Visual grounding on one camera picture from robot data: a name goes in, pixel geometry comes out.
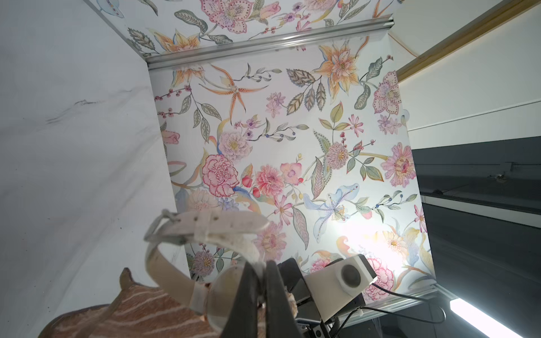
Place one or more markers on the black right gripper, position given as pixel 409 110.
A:
pixel 308 319

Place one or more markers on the brown striped cloth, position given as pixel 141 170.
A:
pixel 138 311

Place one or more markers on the white ceiling light strip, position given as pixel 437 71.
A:
pixel 498 319

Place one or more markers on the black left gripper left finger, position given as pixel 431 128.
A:
pixel 243 318

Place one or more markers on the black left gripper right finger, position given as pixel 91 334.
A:
pixel 280 322

